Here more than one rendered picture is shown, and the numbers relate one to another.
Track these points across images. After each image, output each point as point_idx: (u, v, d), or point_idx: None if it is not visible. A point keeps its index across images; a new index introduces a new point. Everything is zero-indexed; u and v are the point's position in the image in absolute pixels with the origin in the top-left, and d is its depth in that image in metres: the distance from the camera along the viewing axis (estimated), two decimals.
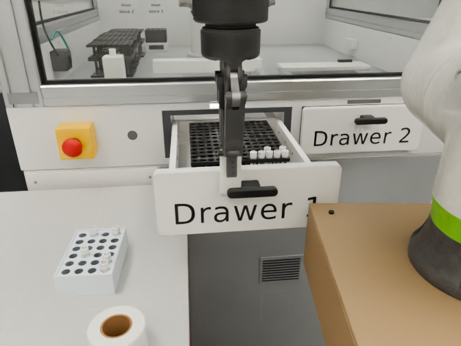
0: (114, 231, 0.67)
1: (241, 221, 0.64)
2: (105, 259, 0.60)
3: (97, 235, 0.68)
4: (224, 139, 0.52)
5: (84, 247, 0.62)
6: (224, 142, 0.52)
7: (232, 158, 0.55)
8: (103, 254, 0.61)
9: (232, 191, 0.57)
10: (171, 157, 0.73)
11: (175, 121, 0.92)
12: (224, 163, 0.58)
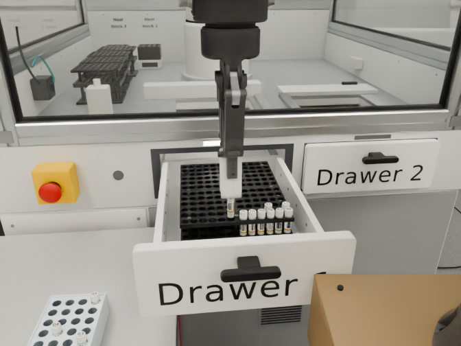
0: (92, 299, 0.59)
1: (239, 299, 0.54)
2: (79, 340, 0.52)
3: (232, 200, 0.59)
4: (224, 139, 0.51)
5: (56, 324, 0.54)
6: (224, 142, 0.51)
7: (233, 158, 0.54)
8: (77, 333, 0.53)
9: (227, 274, 0.48)
10: (158, 215, 0.63)
11: (165, 162, 0.82)
12: None
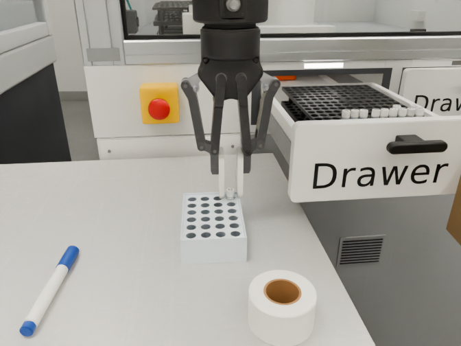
0: (230, 194, 0.59)
1: (387, 185, 0.54)
2: (350, 112, 0.61)
3: None
4: (264, 130, 0.54)
5: (347, 110, 0.60)
6: (264, 133, 0.54)
7: (250, 151, 0.57)
8: (355, 109, 0.61)
9: (396, 145, 0.48)
10: (286, 117, 0.63)
11: None
12: (216, 167, 0.57)
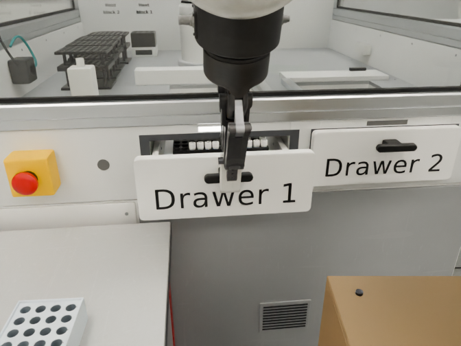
0: (188, 145, 0.73)
1: (220, 206, 0.66)
2: (204, 143, 0.73)
3: None
4: (226, 157, 0.50)
5: (200, 142, 0.72)
6: (226, 159, 0.51)
7: None
8: (209, 141, 0.73)
9: (209, 176, 0.60)
10: (155, 146, 0.75)
11: None
12: None
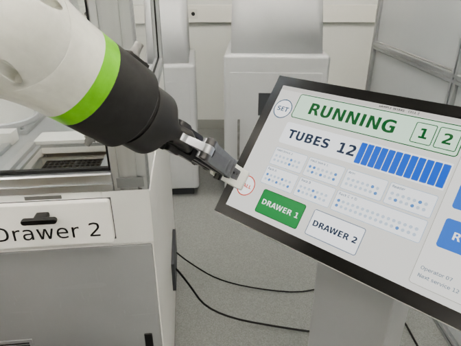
0: None
1: None
2: None
3: None
4: None
5: None
6: None
7: None
8: None
9: None
10: None
11: None
12: (234, 167, 0.56)
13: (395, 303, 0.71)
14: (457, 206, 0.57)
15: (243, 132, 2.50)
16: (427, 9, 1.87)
